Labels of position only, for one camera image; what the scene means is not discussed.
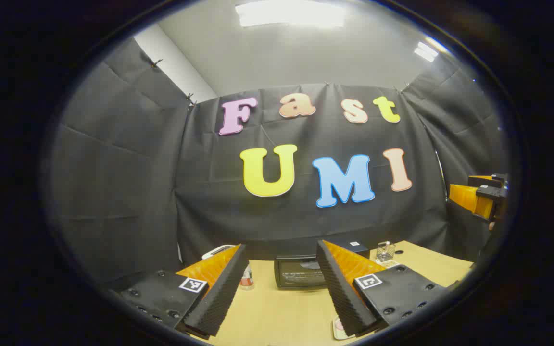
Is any clear plastic bottle red label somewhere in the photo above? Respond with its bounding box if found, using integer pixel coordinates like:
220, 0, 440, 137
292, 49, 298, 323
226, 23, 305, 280
239, 263, 254, 291

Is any black backdrop cloth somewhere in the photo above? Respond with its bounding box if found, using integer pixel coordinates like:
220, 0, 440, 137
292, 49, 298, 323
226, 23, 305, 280
46, 36, 511, 289

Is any wire mesh holder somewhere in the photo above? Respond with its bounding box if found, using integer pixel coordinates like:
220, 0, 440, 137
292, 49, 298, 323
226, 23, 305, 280
376, 241, 396, 262

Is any plate with pink food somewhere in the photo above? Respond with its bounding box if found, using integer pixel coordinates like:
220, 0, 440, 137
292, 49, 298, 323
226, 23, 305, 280
332, 316, 354, 341

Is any small ceiling light panel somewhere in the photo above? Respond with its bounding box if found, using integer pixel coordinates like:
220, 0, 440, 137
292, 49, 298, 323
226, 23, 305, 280
414, 38, 446, 62

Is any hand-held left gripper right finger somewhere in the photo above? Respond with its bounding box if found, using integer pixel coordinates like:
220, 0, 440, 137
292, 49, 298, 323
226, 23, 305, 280
316, 239, 452, 338

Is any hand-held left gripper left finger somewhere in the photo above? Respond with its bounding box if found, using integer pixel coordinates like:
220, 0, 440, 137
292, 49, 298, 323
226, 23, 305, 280
109, 244, 250, 338

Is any black electric oven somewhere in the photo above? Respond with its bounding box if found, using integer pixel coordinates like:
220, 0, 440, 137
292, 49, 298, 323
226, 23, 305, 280
274, 239, 370, 290

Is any large ceiling light panel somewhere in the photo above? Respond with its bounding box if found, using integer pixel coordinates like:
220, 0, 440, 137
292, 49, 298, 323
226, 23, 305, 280
235, 0, 347, 28

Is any white toaster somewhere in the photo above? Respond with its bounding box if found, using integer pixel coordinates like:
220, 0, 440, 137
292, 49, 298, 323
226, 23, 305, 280
202, 244, 237, 260

